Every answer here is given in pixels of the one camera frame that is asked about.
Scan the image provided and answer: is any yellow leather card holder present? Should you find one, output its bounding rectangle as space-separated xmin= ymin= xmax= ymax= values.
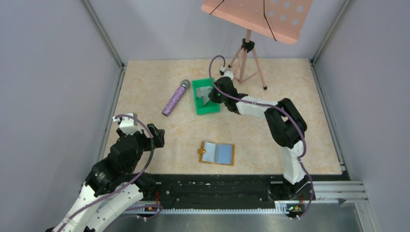
xmin=197 ymin=141 xmax=235 ymax=166

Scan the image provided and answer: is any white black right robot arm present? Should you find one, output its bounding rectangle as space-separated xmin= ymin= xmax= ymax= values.
xmin=209 ymin=76 xmax=307 ymax=185

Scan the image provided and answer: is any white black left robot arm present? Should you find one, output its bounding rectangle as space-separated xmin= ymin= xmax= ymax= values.
xmin=48 ymin=124 xmax=165 ymax=232

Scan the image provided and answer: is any green plastic bin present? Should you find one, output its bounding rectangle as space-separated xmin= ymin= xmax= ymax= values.
xmin=192 ymin=78 xmax=220 ymax=115

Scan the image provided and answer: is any purple glitter microphone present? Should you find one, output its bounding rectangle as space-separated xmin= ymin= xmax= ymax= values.
xmin=162 ymin=79 xmax=190 ymax=116

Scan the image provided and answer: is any pink music stand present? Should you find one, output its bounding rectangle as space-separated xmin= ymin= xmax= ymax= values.
xmin=201 ymin=0 xmax=313 ymax=90

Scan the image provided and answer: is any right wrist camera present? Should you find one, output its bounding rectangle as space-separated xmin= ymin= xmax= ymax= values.
xmin=220 ymin=66 xmax=234 ymax=80

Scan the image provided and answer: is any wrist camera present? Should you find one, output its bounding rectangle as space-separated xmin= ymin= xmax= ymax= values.
xmin=220 ymin=66 xmax=234 ymax=80
xmin=112 ymin=113 xmax=142 ymax=135

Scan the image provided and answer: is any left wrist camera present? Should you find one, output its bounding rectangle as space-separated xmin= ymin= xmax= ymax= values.
xmin=112 ymin=113 xmax=142 ymax=135

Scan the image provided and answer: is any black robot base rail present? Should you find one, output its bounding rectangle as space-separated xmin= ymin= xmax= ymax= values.
xmin=76 ymin=173 xmax=366 ymax=220

